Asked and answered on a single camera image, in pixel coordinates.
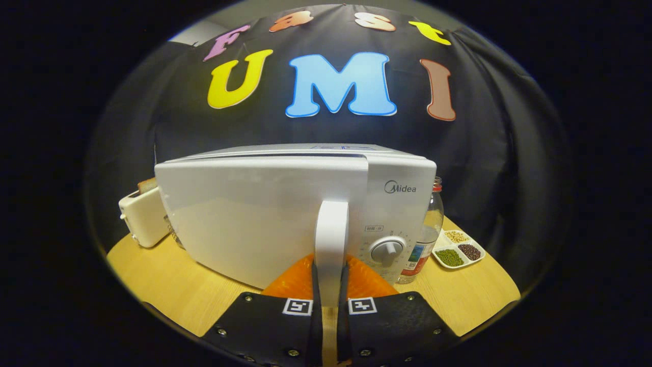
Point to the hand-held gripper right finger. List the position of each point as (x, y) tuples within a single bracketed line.
[(342, 331)]

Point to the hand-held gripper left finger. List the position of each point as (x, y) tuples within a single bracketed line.
[(317, 331)]

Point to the white microwave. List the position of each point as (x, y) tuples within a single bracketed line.
[(254, 214)]

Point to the divided dish of beans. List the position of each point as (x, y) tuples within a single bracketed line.
[(451, 257)]

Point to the clear plastic water bottle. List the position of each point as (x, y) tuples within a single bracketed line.
[(432, 224)]

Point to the white toaster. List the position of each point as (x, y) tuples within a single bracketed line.
[(145, 216)]

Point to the toast slice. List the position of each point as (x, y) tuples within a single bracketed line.
[(146, 185)]

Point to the black backdrop cloth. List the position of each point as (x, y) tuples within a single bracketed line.
[(509, 153)]

